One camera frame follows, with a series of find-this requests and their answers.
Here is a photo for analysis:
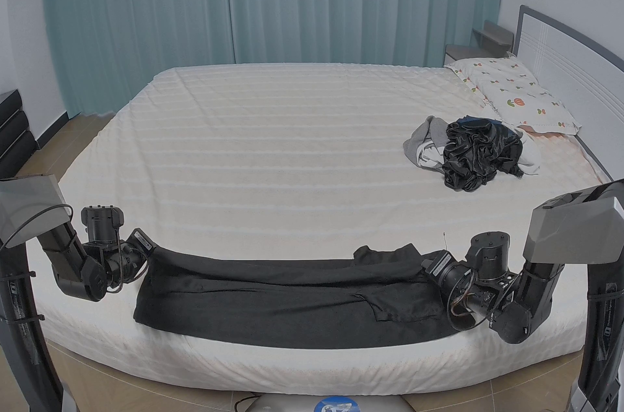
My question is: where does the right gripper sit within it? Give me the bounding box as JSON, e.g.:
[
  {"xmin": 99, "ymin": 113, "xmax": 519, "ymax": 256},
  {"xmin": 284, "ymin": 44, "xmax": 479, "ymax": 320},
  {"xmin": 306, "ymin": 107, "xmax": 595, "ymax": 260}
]
[{"xmin": 438, "ymin": 263, "xmax": 477, "ymax": 302}]

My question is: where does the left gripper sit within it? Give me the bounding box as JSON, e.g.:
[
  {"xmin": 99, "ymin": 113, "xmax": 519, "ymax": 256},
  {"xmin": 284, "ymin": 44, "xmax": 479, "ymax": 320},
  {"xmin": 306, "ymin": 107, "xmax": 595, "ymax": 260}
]
[{"xmin": 116, "ymin": 242, "xmax": 150, "ymax": 282}]

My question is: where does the black sleeveless top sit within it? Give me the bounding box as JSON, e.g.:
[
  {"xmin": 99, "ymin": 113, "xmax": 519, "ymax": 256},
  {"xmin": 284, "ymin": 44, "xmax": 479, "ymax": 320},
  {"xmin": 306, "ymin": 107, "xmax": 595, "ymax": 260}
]
[{"xmin": 133, "ymin": 232, "xmax": 484, "ymax": 349}]

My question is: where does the pile of clothes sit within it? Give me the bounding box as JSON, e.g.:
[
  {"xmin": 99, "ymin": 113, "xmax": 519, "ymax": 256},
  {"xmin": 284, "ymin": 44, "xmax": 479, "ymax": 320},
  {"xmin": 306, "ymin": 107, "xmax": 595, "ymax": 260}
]
[{"xmin": 402, "ymin": 115, "xmax": 542, "ymax": 193}]

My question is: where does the bed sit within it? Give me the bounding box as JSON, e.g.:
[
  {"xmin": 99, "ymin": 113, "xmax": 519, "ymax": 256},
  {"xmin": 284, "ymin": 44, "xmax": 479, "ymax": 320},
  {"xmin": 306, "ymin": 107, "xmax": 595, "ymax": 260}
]
[{"xmin": 23, "ymin": 4, "xmax": 624, "ymax": 396}]

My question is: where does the black chest of drawers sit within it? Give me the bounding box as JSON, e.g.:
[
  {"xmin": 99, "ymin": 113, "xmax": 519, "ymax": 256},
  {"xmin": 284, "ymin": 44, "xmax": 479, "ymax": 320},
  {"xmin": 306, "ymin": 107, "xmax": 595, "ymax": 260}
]
[{"xmin": 0, "ymin": 88, "xmax": 38, "ymax": 180}]

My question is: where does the white printed pillow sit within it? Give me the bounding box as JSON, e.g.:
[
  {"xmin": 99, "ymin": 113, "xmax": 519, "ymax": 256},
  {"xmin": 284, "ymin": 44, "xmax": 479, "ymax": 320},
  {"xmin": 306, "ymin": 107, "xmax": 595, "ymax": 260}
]
[{"xmin": 446, "ymin": 57, "xmax": 584, "ymax": 136}]

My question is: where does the grey bedside table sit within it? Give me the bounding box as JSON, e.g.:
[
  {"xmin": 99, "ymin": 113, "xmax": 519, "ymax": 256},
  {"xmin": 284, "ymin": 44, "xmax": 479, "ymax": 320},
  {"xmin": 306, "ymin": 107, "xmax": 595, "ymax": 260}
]
[{"xmin": 444, "ymin": 20, "xmax": 514, "ymax": 69}]

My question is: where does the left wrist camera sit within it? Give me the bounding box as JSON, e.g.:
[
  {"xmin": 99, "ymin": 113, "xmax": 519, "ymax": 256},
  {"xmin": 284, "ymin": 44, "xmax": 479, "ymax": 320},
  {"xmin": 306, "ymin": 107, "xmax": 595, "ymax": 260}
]
[{"xmin": 128, "ymin": 228, "xmax": 158, "ymax": 259}]

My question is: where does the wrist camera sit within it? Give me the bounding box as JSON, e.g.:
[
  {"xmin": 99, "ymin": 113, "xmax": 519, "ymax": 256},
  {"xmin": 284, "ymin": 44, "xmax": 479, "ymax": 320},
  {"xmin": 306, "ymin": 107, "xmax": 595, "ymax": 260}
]
[
  {"xmin": 128, "ymin": 228, "xmax": 158, "ymax": 259},
  {"xmin": 422, "ymin": 249, "xmax": 458, "ymax": 278}
]

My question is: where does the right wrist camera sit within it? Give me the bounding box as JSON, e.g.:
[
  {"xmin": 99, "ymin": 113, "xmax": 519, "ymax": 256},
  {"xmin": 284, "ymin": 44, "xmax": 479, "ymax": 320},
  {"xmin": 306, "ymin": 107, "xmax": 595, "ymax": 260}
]
[{"xmin": 422, "ymin": 249, "xmax": 458, "ymax": 278}]

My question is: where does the black cable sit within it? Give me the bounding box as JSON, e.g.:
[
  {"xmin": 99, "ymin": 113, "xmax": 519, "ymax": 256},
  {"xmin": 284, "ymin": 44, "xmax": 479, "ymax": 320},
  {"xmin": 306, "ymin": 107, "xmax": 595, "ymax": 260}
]
[{"xmin": 0, "ymin": 203, "xmax": 73, "ymax": 251}]

